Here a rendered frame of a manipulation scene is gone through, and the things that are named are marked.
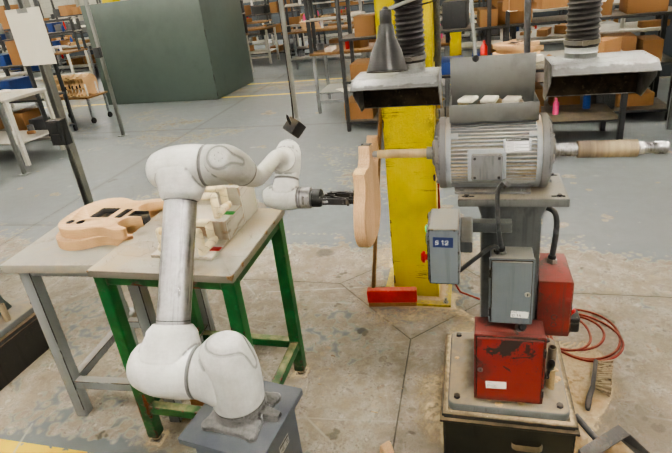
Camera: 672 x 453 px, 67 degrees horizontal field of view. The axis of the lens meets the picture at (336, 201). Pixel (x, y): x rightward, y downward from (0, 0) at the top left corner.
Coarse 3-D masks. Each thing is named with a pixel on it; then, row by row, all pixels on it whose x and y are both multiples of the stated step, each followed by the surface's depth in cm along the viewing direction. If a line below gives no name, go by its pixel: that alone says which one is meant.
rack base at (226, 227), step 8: (200, 208) 219; (208, 208) 218; (232, 208) 215; (240, 208) 217; (200, 216) 211; (208, 216) 210; (224, 216) 209; (232, 216) 210; (240, 216) 217; (216, 224) 206; (224, 224) 205; (232, 224) 210; (240, 224) 217; (216, 232) 207; (224, 232) 206; (232, 232) 210
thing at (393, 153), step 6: (378, 150) 188; (384, 150) 188; (390, 150) 187; (396, 150) 186; (402, 150) 186; (408, 150) 185; (414, 150) 185; (420, 150) 184; (378, 156) 188; (384, 156) 188; (390, 156) 187; (396, 156) 186; (402, 156) 186; (408, 156) 185; (414, 156) 185; (420, 156) 184
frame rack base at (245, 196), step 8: (216, 192) 219; (232, 192) 216; (240, 192) 217; (248, 192) 224; (200, 200) 222; (208, 200) 221; (232, 200) 218; (240, 200) 217; (248, 200) 224; (248, 208) 225; (256, 208) 233; (248, 216) 225
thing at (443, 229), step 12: (432, 216) 166; (444, 216) 166; (456, 216) 165; (432, 228) 159; (444, 228) 158; (456, 228) 157; (432, 240) 160; (444, 240) 159; (456, 240) 158; (432, 252) 161; (444, 252) 160; (456, 252) 159; (480, 252) 176; (432, 264) 163; (444, 264) 162; (456, 264) 161; (468, 264) 176; (432, 276) 165; (444, 276) 164; (456, 276) 163
